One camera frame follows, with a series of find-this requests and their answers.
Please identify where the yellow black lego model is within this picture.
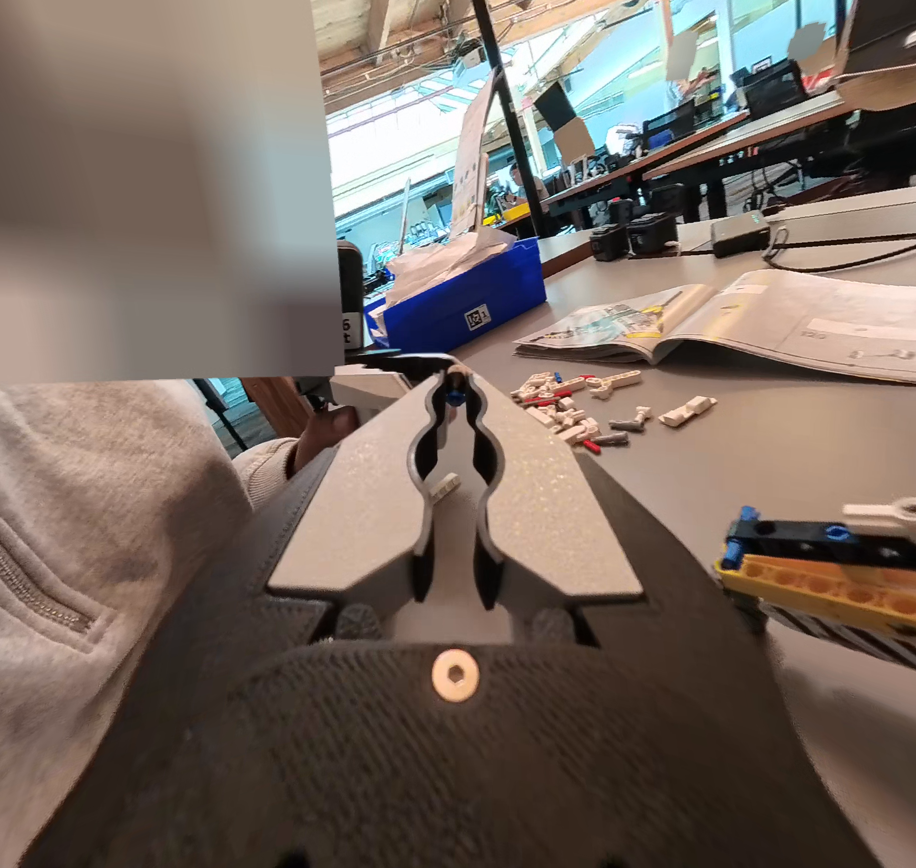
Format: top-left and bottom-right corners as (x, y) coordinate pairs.
(713, 497), (916, 669)

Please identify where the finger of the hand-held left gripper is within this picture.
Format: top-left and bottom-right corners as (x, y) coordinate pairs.
(331, 351), (459, 411)

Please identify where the blue plastic bin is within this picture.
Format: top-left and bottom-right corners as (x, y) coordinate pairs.
(364, 236), (548, 354)

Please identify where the grey power bank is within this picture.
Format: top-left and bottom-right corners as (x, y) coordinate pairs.
(710, 215), (772, 258)

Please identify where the tilted black monitor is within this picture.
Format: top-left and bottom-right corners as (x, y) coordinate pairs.
(533, 81), (579, 135)

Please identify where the upright white paper sheet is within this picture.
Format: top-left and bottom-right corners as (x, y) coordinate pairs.
(451, 70), (505, 239)

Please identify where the brown wooden board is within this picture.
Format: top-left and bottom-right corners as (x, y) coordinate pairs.
(239, 376), (317, 448)

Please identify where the white flat box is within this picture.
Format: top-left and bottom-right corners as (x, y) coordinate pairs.
(762, 187), (916, 254)

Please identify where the black cable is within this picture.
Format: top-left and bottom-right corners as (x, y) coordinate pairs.
(676, 227), (916, 275)

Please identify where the lego instruction booklet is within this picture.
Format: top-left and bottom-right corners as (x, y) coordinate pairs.
(514, 269), (916, 384)

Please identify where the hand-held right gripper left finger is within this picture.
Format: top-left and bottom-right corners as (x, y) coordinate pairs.
(266, 373), (439, 604)

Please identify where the black desk monitor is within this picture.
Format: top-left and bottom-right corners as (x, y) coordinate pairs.
(640, 99), (698, 150)

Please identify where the black battery charger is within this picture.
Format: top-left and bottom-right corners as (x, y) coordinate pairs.
(627, 211), (679, 257)
(590, 223), (631, 262)

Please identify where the person's left hand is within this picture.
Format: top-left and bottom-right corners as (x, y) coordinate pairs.
(293, 405), (360, 473)

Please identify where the pile of small lego pieces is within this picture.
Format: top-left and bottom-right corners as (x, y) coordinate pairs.
(510, 369), (656, 453)

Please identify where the long background desk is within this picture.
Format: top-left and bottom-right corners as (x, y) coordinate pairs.
(640, 88), (916, 189)
(544, 111), (749, 232)

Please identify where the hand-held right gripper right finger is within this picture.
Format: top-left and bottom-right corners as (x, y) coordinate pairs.
(465, 373), (646, 610)

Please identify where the brown cardboard box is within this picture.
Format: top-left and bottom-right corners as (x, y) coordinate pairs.
(833, 0), (916, 112)

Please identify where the white lego panel piece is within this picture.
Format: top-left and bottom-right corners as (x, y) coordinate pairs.
(657, 395), (718, 427)

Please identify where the black pole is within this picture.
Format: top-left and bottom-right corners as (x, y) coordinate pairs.
(457, 0), (555, 238)

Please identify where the black equipment case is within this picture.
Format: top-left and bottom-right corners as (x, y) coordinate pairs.
(740, 60), (810, 121)

